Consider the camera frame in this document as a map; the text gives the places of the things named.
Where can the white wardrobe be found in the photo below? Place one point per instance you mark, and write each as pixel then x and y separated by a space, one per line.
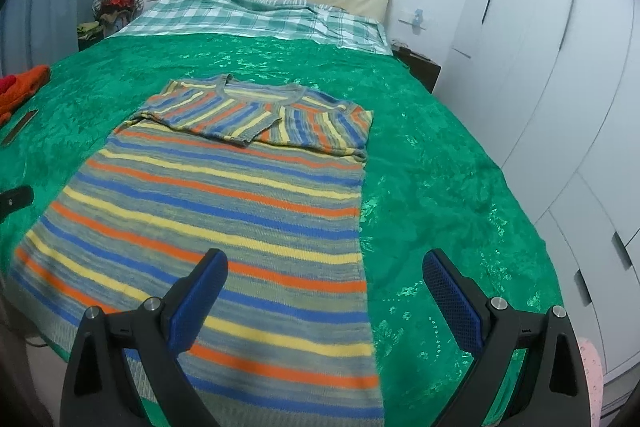
pixel 550 89

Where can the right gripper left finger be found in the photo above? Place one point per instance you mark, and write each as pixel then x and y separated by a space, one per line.
pixel 98 387

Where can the pile of clothes on nightstand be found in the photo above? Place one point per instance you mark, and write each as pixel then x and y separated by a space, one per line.
pixel 110 16

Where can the pink dotted cloth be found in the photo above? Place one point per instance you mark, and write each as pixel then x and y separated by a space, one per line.
pixel 594 378

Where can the striped knit sweater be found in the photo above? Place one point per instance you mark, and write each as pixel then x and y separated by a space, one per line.
pixel 271 176

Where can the orange red garment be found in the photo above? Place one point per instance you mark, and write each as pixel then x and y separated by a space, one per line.
pixel 17 89

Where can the dark wooden nightstand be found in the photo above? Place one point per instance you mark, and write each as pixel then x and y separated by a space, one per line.
pixel 420 66

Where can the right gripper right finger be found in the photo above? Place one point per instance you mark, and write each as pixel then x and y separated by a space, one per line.
pixel 551 389

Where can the smartphone on bed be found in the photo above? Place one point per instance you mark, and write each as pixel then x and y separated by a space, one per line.
pixel 22 123

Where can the green floral bedspread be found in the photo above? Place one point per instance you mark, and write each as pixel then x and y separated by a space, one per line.
pixel 427 184

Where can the green white checked blanket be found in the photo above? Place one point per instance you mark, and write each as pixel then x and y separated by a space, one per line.
pixel 281 19

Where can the blue wall hook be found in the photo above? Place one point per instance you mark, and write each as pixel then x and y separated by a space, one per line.
pixel 414 19

